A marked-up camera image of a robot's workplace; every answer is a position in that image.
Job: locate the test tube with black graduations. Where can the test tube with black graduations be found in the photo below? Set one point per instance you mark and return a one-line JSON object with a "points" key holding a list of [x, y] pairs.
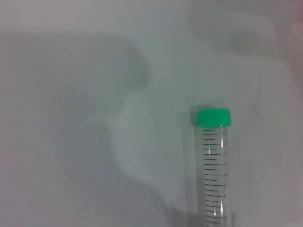
{"points": [[214, 118]]}

